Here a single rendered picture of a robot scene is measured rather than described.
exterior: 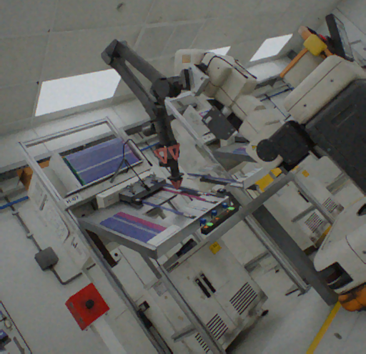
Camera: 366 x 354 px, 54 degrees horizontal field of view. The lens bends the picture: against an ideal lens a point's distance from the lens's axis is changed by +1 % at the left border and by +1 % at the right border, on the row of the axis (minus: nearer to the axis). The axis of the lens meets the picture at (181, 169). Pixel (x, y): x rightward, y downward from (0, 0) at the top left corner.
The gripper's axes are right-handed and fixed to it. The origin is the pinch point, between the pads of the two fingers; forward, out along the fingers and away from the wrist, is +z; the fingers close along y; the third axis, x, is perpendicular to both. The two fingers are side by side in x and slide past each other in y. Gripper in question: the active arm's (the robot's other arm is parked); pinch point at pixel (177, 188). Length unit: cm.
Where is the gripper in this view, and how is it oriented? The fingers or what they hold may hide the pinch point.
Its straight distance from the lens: 230.6
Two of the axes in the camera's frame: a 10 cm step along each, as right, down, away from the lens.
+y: -6.5, 3.6, -6.7
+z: 1.4, 9.2, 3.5
